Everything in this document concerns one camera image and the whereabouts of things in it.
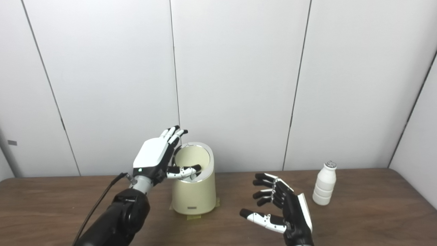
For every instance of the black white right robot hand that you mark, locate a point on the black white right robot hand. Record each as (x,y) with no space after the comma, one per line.
(293,213)

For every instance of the small white plastic bottle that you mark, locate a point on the small white plastic bottle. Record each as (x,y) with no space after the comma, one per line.
(325,186)

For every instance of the small grey wall tag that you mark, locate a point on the small grey wall tag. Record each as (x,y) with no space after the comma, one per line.
(12,142)

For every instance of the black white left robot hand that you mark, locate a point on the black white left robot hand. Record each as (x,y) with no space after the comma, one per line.
(152,153)

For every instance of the cream-colored bin body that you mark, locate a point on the cream-colored bin body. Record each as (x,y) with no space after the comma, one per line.
(194,194)

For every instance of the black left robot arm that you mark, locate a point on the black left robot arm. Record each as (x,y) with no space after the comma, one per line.
(119,218)

